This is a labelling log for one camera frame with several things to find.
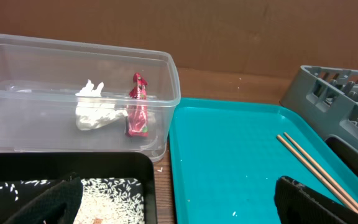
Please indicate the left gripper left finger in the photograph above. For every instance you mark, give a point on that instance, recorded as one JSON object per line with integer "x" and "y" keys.
{"x": 59, "y": 202}

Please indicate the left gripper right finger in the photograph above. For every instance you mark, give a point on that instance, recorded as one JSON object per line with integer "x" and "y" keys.
{"x": 299, "y": 204}

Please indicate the rice and food scraps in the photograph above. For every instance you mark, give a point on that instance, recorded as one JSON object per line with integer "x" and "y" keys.
{"x": 108, "y": 200}

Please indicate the white napkin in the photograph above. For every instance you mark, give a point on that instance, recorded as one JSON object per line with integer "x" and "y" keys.
{"x": 94, "y": 115}

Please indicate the red snack wrapper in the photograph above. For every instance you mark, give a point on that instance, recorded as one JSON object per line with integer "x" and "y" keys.
{"x": 137, "y": 119}

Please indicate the grey dishwasher rack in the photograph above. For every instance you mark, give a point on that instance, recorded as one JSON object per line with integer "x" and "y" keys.
{"x": 327, "y": 99}

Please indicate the black plastic tray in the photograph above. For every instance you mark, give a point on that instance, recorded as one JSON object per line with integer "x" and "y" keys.
{"x": 52, "y": 165}

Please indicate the left wooden chopstick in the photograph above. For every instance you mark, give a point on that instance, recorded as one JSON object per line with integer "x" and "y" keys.
{"x": 319, "y": 176}

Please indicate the wooden chopstick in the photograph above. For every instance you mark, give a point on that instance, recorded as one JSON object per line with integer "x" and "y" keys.
{"x": 319, "y": 176}
{"x": 317, "y": 166}

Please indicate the right wooden chopstick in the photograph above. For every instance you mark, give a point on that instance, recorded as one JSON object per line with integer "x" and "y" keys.
{"x": 317, "y": 166}

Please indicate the teal serving tray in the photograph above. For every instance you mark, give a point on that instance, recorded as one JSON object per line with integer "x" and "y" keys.
{"x": 226, "y": 159}

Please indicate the clear plastic bin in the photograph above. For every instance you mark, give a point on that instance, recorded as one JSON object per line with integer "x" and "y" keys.
{"x": 40, "y": 77}

